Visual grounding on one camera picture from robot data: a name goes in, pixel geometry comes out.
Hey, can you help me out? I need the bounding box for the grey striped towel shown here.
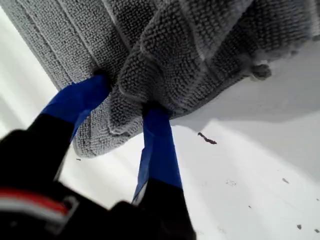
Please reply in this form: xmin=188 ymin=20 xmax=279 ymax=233
xmin=0 ymin=0 xmax=320 ymax=160

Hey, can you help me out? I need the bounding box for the small brown debris piece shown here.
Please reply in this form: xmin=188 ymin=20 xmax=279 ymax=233
xmin=197 ymin=131 xmax=218 ymax=146

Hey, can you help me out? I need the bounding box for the red white servo wire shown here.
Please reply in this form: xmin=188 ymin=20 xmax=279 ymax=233
xmin=0 ymin=186 xmax=80 ymax=236

